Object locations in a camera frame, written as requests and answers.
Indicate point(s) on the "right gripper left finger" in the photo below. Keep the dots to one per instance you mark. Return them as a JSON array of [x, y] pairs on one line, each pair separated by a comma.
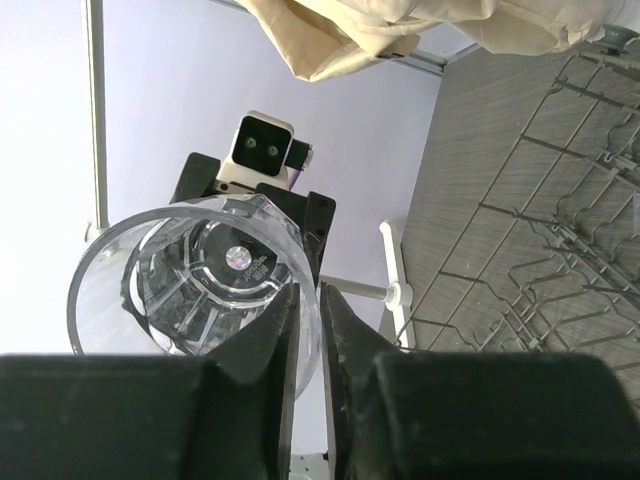
[[228, 415]]

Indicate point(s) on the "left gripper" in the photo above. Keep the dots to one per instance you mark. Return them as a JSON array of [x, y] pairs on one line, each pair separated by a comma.
[[313, 214]]

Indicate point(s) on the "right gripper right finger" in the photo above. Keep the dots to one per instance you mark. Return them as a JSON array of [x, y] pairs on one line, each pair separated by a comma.
[[428, 415]]

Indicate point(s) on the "clear cup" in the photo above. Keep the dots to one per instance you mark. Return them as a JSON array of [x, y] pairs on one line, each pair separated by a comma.
[[211, 285]]

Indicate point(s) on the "beige cloth garment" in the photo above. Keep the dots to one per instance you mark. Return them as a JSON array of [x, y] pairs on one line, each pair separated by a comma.
[[322, 40]]

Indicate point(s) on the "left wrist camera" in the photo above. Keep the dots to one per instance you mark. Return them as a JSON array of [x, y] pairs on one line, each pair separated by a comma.
[[264, 151]]

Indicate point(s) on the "metal garment rail stand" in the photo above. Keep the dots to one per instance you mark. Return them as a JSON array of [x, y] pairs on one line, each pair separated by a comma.
[[106, 311]]

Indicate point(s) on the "grey wire dish rack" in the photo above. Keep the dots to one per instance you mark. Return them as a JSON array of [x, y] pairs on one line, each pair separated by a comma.
[[522, 233]]

